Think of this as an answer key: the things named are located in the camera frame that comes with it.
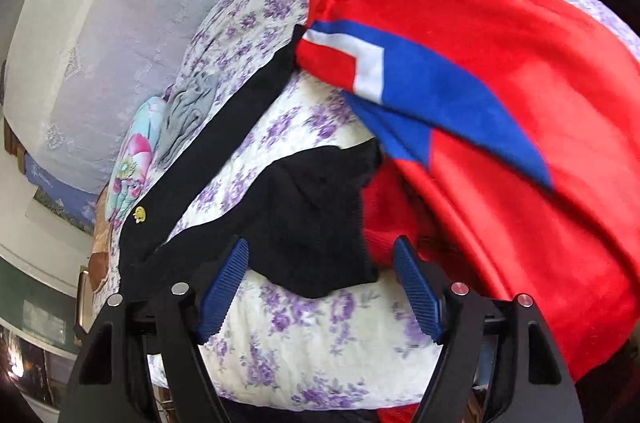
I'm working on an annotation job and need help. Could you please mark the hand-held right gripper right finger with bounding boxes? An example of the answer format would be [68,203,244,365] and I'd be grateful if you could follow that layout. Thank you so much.
[393,236,586,423]

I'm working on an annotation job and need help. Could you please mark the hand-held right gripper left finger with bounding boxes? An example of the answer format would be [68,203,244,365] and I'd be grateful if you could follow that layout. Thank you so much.
[59,237,250,423]

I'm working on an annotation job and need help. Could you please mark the red blue white garment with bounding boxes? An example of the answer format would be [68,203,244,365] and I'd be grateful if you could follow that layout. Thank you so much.
[295,0,640,423]

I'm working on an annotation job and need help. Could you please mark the black pants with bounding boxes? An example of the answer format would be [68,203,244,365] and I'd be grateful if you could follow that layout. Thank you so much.
[74,24,385,354]

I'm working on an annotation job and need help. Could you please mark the purple floral bedspread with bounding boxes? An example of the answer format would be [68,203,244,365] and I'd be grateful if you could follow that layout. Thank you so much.
[92,0,640,414]

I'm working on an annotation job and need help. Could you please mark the colourful floral pillow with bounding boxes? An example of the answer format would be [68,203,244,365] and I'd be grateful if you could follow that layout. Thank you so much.
[107,97,168,229]

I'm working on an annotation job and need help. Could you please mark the grey garment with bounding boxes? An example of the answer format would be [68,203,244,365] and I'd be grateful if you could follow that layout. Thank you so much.
[157,73,221,168]

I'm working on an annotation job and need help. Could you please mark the blue poster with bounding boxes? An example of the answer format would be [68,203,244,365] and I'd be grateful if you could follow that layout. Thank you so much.
[22,153,101,234]

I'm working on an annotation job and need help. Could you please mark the window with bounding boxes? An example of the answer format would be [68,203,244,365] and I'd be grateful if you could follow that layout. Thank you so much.
[0,253,81,409]

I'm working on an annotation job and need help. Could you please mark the wooden headboard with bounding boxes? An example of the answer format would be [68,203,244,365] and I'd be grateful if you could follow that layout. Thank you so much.
[2,118,26,174]

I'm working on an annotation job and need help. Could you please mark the white lace cover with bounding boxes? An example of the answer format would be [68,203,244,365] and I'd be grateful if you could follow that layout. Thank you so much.
[2,0,311,196]

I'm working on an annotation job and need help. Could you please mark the wooden frame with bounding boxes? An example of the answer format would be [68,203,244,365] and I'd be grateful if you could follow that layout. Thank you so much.
[75,268,93,334]

